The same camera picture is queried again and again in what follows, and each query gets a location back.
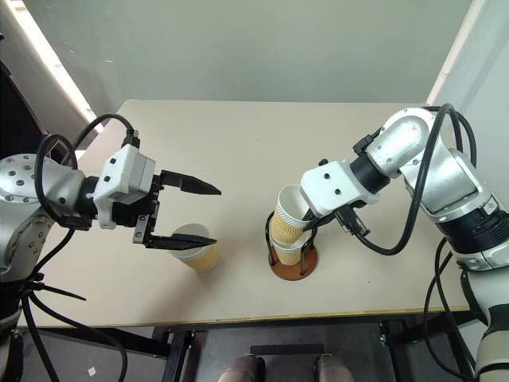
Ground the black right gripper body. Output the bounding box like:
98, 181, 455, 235
311, 201, 367, 231

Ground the black zip tie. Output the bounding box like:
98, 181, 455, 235
22, 273, 87, 303

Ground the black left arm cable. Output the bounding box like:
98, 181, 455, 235
19, 226, 129, 382

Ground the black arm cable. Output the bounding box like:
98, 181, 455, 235
422, 237, 479, 379
19, 226, 129, 382

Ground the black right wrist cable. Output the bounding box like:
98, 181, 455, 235
332, 103, 479, 256

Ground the brown cup holder stand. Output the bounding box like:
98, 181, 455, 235
263, 210, 321, 282

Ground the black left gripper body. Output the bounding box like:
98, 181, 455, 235
112, 171, 165, 248

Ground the black flat foot plate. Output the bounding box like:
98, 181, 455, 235
249, 343, 325, 360

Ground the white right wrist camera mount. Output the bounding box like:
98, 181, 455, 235
299, 160, 379, 218

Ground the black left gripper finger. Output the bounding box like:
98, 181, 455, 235
160, 170, 223, 197
144, 233, 218, 252

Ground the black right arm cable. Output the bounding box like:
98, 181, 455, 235
422, 237, 479, 379

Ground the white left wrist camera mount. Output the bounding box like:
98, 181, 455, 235
93, 144, 157, 231

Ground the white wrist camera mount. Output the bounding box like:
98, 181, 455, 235
299, 160, 379, 218
93, 144, 157, 231

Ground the black metal table frame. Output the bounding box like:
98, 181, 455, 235
17, 309, 491, 382

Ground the white and brown paper cup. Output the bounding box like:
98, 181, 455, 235
271, 240, 309, 267
168, 223, 220, 273
269, 184, 316, 246

